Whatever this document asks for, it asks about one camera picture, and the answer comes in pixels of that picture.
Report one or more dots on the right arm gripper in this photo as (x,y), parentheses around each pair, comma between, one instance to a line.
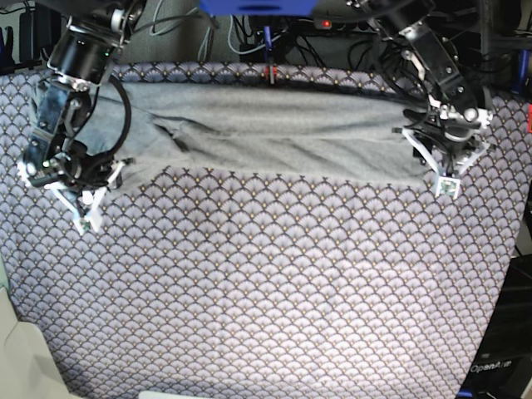
(83,198)

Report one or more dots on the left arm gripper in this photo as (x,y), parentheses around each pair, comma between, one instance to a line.
(449,153)

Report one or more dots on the light grey T-shirt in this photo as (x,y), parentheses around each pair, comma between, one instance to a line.
(267,130)

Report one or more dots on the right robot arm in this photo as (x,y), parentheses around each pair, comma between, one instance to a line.
(81,61)

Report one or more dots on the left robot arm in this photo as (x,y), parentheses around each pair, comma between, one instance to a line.
(446,123)

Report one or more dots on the red right edge clamp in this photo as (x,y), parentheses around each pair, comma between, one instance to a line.
(529,119)

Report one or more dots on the black power strip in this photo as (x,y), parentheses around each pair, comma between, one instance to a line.
(327,24)

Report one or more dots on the white object bottom left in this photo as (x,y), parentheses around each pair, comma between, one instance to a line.
(27,367)

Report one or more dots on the black power adapter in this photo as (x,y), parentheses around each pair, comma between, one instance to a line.
(29,49)

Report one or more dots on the fan-patterned purple table cloth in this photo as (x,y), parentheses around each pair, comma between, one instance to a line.
(237,285)

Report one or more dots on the red centre table clamp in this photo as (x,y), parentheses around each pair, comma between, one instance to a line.
(270,73)

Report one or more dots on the black OpenArm box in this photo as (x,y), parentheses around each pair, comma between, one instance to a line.
(502,365)

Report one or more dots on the blue overhead mount plate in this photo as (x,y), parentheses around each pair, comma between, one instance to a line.
(258,7)

